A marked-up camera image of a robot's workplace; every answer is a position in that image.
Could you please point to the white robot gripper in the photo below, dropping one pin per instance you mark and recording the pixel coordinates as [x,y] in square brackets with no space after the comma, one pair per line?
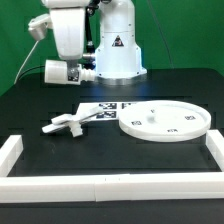
[68,29]

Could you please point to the white cross-shaped table base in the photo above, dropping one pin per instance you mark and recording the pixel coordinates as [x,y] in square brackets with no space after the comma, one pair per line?
[72,121]

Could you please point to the white round table top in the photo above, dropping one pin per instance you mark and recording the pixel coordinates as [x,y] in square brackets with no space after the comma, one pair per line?
[164,121]

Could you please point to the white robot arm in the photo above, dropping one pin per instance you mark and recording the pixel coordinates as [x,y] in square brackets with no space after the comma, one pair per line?
[117,59]

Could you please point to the white marker sheet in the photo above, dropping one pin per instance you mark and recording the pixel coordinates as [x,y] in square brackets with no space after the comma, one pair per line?
[110,109]

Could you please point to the white left fence bar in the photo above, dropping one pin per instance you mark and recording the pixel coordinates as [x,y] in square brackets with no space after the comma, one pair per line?
[9,153]

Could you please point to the white fence bar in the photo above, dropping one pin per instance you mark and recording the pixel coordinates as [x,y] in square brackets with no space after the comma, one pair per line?
[9,153]
[97,188]
[215,144]

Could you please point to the white right fence bar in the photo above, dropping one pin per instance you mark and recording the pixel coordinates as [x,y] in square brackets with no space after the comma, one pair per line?
[215,144]

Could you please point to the white front fence bar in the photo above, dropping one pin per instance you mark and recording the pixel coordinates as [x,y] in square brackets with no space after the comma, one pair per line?
[97,188]

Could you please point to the black camera stand pole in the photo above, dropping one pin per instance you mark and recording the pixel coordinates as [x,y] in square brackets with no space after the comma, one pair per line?
[90,11]

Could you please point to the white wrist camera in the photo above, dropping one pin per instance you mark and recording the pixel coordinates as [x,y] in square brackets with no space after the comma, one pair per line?
[39,26]

